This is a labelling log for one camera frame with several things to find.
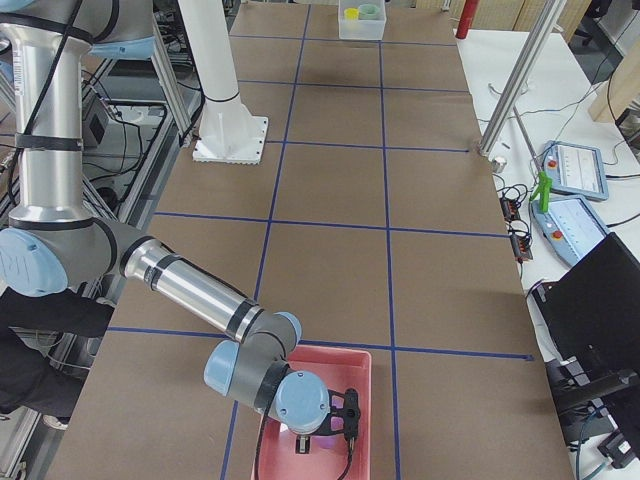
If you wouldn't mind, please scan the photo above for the lower teach pendant tablet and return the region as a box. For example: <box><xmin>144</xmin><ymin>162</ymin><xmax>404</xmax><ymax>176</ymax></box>
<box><xmin>531</xmin><ymin>195</ymin><xmax>610</xmax><ymax>267</ymax></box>

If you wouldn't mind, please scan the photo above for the teach pendant tablet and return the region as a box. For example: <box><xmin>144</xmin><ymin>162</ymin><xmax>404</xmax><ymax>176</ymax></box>
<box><xmin>531</xmin><ymin>195</ymin><xmax>610</xmax><ymax>267</ymax></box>
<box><xmin>543</xmin><ymin>141</ymin><xmax>609</xmax><ymax>201</ymax></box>

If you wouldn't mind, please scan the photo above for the aluminium frame post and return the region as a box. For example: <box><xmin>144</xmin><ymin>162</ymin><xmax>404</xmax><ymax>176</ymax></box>
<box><xmin>478</xmin><ymin>0</ymin><xmax>566</xmax><ymax>157</ymax></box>

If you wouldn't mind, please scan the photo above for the red cylinder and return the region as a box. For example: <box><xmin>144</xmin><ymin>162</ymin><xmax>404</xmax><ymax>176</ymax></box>
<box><xmin>456</xmin><ymin>0</ymin><xmax>480</xmax><ymax>40</ymax></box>

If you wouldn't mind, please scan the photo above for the yellow plastic cup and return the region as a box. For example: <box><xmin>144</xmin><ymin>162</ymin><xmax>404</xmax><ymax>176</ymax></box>
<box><xmin>343</xmin><ymin>7</ymin><xmax>359</xmax><ymax>21</ymax></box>

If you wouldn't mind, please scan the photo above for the mint green bowl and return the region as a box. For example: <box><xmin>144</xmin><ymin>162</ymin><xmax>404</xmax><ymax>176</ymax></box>
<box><xmin>358</xmin><ymin>3</ymin><xmax>381</xmax><ymax>20</ymax></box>

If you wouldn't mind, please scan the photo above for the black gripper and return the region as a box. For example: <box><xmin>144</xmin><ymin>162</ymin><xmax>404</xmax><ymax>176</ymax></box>
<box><xmin>282</xmin><ymin>423</ymin><xmax>320</xmax><ymax>455</ymax></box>

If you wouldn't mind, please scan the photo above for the person in black clothes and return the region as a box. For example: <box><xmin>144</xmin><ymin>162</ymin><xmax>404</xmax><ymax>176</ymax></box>
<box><xmin>1</xmin><ymin>286</ymin><xmax>115</xmax><ymax>430</ymax></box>

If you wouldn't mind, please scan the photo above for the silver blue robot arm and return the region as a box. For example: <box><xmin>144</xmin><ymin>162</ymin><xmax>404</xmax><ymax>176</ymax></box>
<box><xmin>1</xmin><ymin>1</ymin><xmax>334</xmax><ymax>436</ymax></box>

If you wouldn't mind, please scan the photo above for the purple microfiber cloth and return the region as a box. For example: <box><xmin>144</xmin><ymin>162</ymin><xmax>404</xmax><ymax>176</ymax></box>
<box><xmin>313</xmin><ymin>396</ymin><xmax>344</xmax><ymax>449</ymax></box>

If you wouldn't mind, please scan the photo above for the grey equipment box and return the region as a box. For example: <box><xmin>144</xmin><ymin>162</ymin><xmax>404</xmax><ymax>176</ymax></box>
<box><xmin>82</xmin><ymin>93</ymin><xmax>109</xmax><ymax>148</ymax></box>

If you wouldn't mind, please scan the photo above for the clear plastic box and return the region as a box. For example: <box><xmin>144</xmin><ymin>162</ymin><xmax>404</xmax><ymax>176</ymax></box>
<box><xmin>338</xmin><ymin>0</ymin><xmax>387</xmax><ymax>41</ymax></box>

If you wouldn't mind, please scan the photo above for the pink plastic bin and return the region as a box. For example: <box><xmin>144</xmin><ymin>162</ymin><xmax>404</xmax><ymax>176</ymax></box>
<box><xmin>251</xmin><ymin>345</ymin><xmax>372</xmax><ymax>479</ymax></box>

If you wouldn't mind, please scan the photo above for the black laptop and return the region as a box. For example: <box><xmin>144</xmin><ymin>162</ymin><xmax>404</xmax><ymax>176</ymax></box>
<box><xmin>530</xmin><ymin>231</ymin><xmax>640</xmax><ymax>381</ymax></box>

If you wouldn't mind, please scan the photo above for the small silver cylinder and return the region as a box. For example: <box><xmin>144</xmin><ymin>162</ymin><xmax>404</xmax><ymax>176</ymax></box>
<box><xmin>492</xmin><ymin>157</ymin><xmax>507</xmax><ymax>173</ymax></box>

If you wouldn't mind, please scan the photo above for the upper teach pendant tablet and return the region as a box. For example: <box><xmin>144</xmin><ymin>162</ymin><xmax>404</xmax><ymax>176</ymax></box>
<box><xmin>543</xmin><ymin>141</ymin><xmax>609</xmax><ymax>201</ymax></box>

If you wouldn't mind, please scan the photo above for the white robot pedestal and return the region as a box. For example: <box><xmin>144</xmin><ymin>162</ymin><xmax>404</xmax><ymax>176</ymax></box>
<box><xmin>179</xmin><ymin>0</ymin><xmax>269</xmax><ymax>165</ymax></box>

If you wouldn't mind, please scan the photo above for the green handled reacher grabber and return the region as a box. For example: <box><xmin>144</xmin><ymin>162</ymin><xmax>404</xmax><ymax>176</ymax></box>
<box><xmin>512</xmin><ymin>106</ymin><xmax>552</xmax><ymax>213</ymax></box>

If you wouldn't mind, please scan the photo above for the black electronics board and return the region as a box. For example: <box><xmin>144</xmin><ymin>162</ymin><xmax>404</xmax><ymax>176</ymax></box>
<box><xmin>500</xmin><ymin>198</ymin><xmax>521</xmax><ymax>222</ymax></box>

